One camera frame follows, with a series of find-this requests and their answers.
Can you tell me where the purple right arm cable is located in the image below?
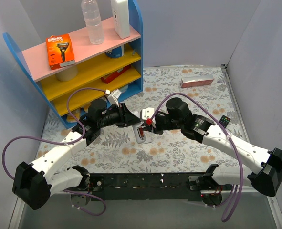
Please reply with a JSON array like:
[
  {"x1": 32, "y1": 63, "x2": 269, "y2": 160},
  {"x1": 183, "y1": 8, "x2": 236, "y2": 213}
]
[{"x1": 152, "y1": 93, "x2": 244, "y2": 223}]

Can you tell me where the red silver long box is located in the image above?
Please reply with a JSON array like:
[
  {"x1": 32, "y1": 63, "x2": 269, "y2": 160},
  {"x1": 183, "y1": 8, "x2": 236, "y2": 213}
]
[{"x1": 180, "y1": 75, "x2": 214, "y2": 88}]

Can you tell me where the blue shelf unit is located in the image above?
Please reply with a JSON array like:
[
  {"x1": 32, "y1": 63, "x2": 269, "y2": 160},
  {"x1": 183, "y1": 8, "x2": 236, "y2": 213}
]
[{"x1": 3, "y1": 0, "x2": 143, "y2": 128}]

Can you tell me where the teal soap pack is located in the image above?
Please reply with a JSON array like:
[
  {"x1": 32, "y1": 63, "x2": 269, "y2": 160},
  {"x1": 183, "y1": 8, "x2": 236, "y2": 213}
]
[{"x1": 119, "y1": 85, "x2": 128, "y2": 94}]

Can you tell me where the white battery cover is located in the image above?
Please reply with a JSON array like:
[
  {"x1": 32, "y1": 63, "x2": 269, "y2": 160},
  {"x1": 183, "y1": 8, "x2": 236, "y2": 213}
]
[{"x1": 143, "y1": 138, "x2": 152, "y2": 144}]

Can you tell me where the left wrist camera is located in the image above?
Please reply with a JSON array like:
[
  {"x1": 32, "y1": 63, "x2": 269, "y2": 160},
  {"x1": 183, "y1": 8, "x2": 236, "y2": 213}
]
[{"x1": 105, "y1": 89, "x2": 122, "y2": 106}]

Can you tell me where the aluminium table edge rail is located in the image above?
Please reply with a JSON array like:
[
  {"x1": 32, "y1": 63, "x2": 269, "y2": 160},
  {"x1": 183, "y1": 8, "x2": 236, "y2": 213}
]
[{"x1": 220, "y1": 64, "x2": 250, "y2": 142}]

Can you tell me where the black TV remote control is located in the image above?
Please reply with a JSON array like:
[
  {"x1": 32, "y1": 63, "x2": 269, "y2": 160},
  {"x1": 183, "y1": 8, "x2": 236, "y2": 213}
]
[{"x1": 219, "y1": 115, "x2": 231, "y2": 128}]

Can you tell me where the red flat box on shelf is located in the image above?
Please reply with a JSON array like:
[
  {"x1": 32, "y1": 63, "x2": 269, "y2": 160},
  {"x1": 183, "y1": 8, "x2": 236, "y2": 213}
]
[{"x1": 100, "y1": 65, "x2": 131, "y2": 84}]

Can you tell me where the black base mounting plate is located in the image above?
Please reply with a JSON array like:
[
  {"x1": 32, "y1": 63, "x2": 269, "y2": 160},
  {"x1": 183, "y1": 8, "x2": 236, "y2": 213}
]
[{"x1": 62, "y1": 164, "x2": 227, "y2": 202}]

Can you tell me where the beige cylindrical container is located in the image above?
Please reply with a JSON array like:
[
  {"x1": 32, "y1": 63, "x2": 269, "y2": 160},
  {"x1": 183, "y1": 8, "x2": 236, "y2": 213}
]
[{"x1": 55, "y1": 65, "x2": 78, "y2": 82}]

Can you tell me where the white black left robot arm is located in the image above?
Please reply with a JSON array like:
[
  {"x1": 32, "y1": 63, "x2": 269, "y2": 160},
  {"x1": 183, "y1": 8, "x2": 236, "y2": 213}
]
[{"x1": 12, "y1": 99, "x2": 141, "y2": 210}]

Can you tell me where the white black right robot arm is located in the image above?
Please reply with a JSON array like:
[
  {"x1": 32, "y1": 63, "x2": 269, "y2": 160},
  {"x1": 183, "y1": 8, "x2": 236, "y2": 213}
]
[{"x1": 141, "y1": 98, "x2": 282, "y2": 197}]

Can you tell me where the white plastic bottle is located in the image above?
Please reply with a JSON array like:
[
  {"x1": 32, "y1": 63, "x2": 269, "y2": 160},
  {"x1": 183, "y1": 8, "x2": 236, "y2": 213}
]
[{"x1": 111, "y1": 0, "x2": 130, "y2": 39}]

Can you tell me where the orange razor box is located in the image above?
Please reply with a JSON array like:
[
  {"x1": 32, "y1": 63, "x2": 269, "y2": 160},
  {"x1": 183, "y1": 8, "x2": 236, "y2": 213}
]
[{"x1": 46, "y1": 34, "x2": 75, "y2": 70}]

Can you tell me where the clear plastic water bottle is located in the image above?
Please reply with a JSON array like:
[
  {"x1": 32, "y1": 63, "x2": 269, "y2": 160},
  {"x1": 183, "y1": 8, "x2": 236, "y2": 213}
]
[{"x1": 81, "y1": 0, "x2": 104, "y2": 45}]

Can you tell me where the white remote control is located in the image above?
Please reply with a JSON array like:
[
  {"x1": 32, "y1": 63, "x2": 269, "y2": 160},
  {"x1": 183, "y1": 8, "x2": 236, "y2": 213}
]
[{"x1": 132, "y1": 111, "x2": 146, "y2": 144}]

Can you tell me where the red gold AAA battery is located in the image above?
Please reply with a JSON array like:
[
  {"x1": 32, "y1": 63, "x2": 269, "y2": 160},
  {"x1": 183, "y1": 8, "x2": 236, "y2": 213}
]
[{"x1": 138, "y1": 128, "x2": 144, "y2": 139}]

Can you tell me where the blue white cylindrical can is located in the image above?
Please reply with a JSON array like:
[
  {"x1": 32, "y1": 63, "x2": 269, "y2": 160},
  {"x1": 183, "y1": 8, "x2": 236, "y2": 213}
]
[{"x1": 105, "y1": 45, "x2": 125, "y2": 59}]

